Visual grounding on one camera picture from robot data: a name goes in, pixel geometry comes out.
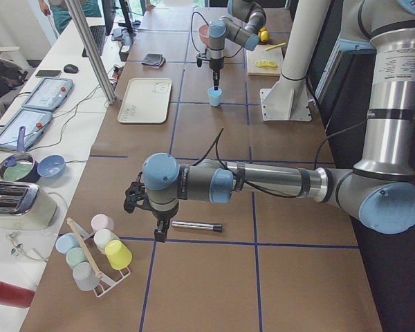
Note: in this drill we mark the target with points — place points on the yellow-green plastic cup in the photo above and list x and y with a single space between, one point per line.
118 255

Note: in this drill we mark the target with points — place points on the blue bowl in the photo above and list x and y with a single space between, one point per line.
51 166

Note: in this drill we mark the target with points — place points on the blue cup on rack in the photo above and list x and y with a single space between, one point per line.
66 242

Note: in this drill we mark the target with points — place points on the green cup on rack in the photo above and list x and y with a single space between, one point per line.
75 256

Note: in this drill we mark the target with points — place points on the white cup on rack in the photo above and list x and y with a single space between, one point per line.
102 237

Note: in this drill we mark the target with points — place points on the yellow lemon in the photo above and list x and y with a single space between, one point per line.
264 35

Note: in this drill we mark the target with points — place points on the cream bear tray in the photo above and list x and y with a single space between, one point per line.
145 101

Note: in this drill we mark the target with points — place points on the pink cup on rack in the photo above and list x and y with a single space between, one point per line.
102 221

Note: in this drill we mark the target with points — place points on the grey cup on rack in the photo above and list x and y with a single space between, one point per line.
84 276

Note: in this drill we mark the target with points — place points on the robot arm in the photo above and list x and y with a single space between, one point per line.
235 27
377 190

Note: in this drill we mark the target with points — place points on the yellow-green plastic knife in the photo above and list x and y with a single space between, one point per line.
275 46

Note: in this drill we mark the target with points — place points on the wooden cutting board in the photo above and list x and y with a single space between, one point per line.
259 53

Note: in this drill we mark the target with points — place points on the upper teach pendant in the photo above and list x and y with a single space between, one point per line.
49 94

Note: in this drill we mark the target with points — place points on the black smartphone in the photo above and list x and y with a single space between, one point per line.
48 73

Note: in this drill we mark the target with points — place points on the lemon slices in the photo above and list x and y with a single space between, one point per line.
266 64

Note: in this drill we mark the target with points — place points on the grey folded cloth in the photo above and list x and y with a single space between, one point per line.
153 60

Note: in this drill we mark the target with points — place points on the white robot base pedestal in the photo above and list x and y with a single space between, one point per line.
287 99

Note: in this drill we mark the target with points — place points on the teach pendant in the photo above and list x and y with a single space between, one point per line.
49 94
35 122

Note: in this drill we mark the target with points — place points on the aluminium frame post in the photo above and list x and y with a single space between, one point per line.
77 14

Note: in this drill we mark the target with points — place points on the stainless steel muddler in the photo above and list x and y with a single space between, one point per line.
197 226

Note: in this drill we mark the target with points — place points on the pink bowl of ice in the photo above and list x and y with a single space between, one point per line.
203 34

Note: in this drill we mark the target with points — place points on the silver toaster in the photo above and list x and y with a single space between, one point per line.
25 206

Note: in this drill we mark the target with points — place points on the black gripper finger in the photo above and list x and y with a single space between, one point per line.
160 233
215 77

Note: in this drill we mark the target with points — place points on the black computer mouse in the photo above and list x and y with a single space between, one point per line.
70 68

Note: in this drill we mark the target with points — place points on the dark blue saucepan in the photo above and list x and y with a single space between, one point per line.
20 166

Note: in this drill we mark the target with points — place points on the red bottle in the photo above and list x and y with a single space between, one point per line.
15 296

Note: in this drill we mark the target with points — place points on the white wire cup rack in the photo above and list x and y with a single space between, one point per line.
106 283

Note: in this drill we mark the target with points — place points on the black keyboard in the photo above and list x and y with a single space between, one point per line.
99 36

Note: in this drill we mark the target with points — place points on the lower teach pendant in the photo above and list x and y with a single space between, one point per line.
35 122

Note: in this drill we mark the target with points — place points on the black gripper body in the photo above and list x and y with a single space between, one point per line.
161 216
214 64

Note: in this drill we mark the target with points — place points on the light blue cup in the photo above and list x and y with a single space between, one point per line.
214 96

